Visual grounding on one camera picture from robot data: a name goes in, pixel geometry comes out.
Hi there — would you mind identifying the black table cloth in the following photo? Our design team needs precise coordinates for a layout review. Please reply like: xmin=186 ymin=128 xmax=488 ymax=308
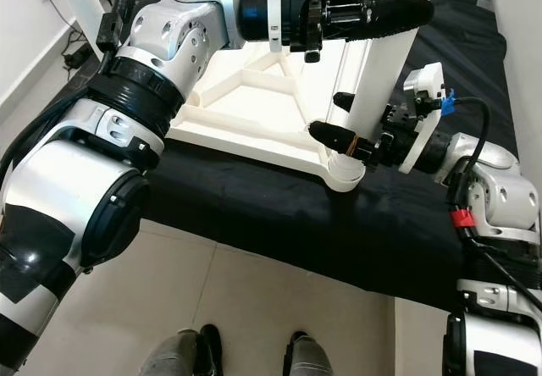
xmin=0 ymin=0 xmax=542 ymax=313

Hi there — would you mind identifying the white plastic table top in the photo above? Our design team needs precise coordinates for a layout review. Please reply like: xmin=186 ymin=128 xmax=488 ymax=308
xmin=169 ymin=37 xmax=373 ymax=192

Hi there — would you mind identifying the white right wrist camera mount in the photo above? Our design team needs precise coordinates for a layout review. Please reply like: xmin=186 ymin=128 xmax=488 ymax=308
xmin=398 ymin=61 xmax=450 ymax=174

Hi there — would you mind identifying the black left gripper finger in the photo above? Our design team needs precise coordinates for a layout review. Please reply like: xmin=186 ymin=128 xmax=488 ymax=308
xmin=335 ymin=0 xmax=434 ymax=42

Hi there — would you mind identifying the black power strip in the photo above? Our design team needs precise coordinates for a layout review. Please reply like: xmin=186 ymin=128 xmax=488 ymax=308
xmin=66 ymin=46 xmax=92 ymax=68

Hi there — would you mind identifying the black floor cable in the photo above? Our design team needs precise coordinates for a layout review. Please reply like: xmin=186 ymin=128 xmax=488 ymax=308
xmin=51 ymin=0 xmax=94 ymax=72

